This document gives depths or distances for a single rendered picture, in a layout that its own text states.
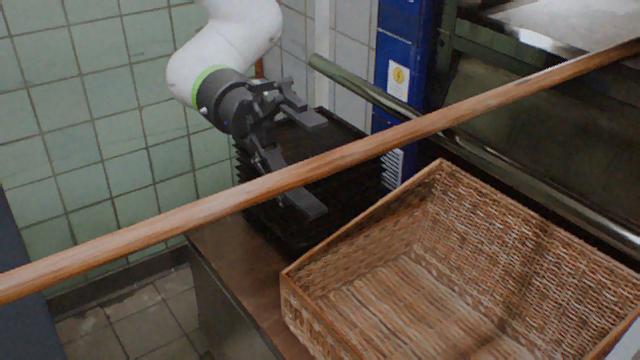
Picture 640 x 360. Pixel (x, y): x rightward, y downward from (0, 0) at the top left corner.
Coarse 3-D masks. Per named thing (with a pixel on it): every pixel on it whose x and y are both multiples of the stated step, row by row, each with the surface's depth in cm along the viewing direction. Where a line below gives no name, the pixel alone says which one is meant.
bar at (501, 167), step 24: (336, 72) 106; (360, 96) 102; (384, 96) 97; (408, 120) 93; (456, 144) 86; (480, 144) 84; (504, 168) 80; (528, 192) 77; (552, 192) 75; (576, 216) 72; (600, 216) 71; (624, 240) 68; (624, 336) 66
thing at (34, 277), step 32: (576, 64) 99; (608, 64) 105; (480, 96) 89; (512, 96) 92; (416, 128) 82; (320, 160) 75; (352, 160) 77; (224, 192) 69; (256, 192) 70; (160, 224) 65; (192, 224) 67; (64, 256) 60; (96, 256) 61; (0, 288) 57; (32, 288) 59
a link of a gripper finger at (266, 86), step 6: (288, 78) 75; (246, 84) 82; (252, 84) 81; (258, 84) 79; (264, 84) 78; (270, 84) 76; (276, 84) 75; (252, 90) 81; (258, 90) 80; (264, 90) 78; (270, 90) 77
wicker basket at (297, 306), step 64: (448, 192) 141; (320, 256) 131; (384, 256) 146; (448, 256) 143; (512, 256) 128; (576, 256) 117; (320, 320) 117; (384, 320) 134; (448, 320) 134; (512, 320) 131; (576, 320) 119
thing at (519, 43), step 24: (456, 24) 128; (480, 24) 124; (504, 24) 123; (504, 48) 120; (528, 48) 115; (552, 48) 112; (576, 48) 112; (600, 72) 104; (624, 72) 103; (624, 96) 102
